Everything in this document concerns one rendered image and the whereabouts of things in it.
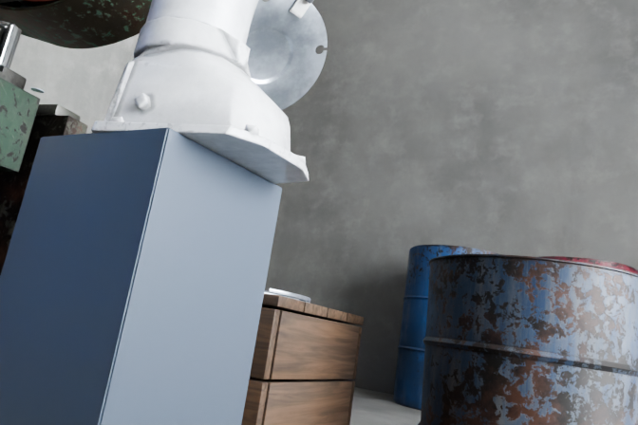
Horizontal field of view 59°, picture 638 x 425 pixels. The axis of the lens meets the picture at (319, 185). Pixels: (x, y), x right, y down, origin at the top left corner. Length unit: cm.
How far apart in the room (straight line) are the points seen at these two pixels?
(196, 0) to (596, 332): 80
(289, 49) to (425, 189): 290
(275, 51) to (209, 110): 72
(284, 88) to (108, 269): 85
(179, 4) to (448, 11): 408
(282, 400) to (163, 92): 57
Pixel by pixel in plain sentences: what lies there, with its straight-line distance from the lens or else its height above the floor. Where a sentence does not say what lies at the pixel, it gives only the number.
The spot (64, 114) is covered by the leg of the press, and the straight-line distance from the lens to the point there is 118.
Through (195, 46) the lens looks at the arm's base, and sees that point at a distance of 59.
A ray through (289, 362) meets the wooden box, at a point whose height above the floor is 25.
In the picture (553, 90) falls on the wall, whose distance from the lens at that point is 422.
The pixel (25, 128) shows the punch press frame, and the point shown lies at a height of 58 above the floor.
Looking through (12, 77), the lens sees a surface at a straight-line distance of 127.
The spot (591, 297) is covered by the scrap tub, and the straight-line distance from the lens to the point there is 105.
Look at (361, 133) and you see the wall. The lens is 433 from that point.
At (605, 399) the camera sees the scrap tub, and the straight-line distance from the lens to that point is 107.
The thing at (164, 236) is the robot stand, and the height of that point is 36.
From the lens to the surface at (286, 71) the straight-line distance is 126.
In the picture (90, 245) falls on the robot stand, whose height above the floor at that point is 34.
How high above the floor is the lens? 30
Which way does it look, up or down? 15 degrees up
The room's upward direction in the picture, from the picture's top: 9 degrees clockwise
